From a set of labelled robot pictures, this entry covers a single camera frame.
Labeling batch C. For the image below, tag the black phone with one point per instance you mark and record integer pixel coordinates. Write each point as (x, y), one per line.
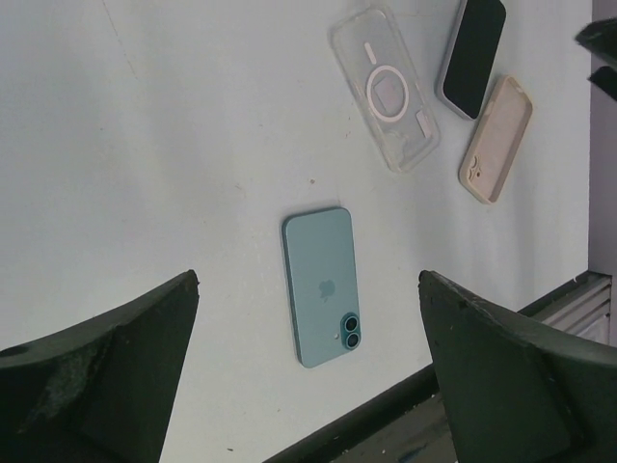
(470, 55)

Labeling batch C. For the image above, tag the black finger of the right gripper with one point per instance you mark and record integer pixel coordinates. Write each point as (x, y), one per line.
(600, 39)
(605, 78)

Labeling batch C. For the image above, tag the beige silicone phone case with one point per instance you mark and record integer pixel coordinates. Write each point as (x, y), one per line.
(496, 140)

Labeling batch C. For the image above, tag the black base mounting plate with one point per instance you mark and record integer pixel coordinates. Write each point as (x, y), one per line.
(402, 423)

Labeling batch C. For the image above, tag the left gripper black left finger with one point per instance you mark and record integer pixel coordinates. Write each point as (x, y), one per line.
(102, 390)

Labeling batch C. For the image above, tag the clear magnetic phone case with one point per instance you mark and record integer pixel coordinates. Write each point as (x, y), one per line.
(381, 76)

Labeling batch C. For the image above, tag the aluminium front frame rail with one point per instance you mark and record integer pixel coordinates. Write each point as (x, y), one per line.
(585, 311)

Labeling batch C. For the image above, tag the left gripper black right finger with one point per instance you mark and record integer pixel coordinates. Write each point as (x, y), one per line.
(515, 389)

